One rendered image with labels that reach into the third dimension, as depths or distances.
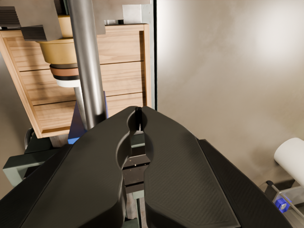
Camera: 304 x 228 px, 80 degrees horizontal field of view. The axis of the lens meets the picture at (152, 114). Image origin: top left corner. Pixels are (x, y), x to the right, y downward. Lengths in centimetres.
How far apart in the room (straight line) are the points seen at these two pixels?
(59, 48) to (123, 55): 27
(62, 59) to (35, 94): 31
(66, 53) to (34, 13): 6
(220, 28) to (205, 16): 17
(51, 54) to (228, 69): 167
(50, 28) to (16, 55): 30
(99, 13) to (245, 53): 169
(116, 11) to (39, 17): 11
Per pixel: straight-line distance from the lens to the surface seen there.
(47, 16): 30
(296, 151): 296
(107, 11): 32
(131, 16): 56
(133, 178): 70
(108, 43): 54
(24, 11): 28
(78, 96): 37
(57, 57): 32
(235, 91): 201
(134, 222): 110
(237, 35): 182
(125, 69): 56
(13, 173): 74
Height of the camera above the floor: 142
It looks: 57 degrees down
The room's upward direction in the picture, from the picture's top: 153 degrees clockwise
